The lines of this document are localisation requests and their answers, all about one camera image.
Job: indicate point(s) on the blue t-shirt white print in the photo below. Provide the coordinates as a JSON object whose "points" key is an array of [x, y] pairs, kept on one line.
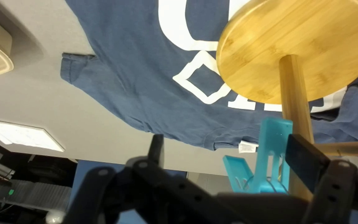
{"points": [[146, 63]]}

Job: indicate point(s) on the wooden mug tree hanger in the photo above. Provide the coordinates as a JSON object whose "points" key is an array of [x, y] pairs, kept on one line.
{"points": [[295, 38]]}

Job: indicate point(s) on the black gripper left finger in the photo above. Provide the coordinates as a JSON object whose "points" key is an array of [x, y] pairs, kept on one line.
{"points": [[105, 194]]}

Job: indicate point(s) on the white paper sheet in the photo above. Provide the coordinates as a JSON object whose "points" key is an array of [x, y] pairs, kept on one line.
{"points": [[18, 135]]}

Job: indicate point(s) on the blue plastic clip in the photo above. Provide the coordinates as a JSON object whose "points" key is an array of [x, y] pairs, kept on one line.
{"points": [[272, 141]]}

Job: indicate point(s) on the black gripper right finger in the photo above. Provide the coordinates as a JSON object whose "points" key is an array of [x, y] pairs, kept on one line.
{"points": [[332, 191]]}

